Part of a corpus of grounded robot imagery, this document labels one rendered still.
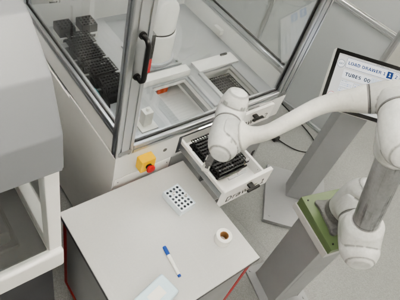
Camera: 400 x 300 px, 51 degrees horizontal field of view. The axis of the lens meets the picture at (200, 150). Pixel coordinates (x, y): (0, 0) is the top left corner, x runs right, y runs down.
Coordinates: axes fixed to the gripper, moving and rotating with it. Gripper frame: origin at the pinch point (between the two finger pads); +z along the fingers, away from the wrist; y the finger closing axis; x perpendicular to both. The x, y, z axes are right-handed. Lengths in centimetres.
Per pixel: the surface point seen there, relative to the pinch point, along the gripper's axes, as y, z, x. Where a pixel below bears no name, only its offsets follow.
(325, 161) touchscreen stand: 77, 43, -75
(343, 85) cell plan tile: 72, -15, -55
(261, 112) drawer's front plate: 50, 3, -19
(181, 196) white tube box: -8.7, 15.6, 5.3
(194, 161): 5.7, 7.5, 5.0
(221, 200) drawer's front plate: -9.8, 7.8, -11.1
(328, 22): 180, 6, -56
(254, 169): 14.4, 7.9, -22.4
